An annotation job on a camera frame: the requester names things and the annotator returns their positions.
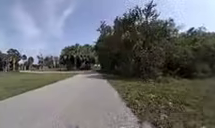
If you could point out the grey paved path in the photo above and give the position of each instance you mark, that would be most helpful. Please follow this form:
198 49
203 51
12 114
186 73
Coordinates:
75 106

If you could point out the row of distant trees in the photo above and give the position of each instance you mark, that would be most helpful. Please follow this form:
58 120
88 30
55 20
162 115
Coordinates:
15 60

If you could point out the pale cross path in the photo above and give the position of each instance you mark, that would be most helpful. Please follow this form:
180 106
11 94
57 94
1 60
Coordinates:
51 71

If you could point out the dense thicket of trees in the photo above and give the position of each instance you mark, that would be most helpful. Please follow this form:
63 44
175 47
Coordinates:
151 50

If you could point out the clump of palm trees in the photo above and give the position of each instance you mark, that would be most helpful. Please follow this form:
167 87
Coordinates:
77 57

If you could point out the green grass field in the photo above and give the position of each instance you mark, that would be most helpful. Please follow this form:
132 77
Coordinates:
18 83

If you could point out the weedy grass verge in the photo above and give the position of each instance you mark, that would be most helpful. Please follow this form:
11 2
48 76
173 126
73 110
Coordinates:
168 100

